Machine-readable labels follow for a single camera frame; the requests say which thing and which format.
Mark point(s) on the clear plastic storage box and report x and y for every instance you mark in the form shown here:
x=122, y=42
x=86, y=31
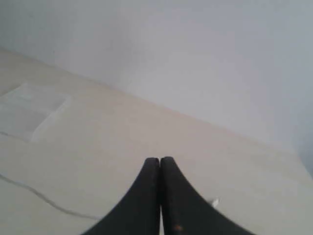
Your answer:
x=29, y=109

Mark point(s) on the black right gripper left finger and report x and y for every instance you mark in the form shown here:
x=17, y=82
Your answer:
x=138, y=212

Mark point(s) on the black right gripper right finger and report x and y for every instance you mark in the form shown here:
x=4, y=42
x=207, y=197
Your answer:
x=184, y=211

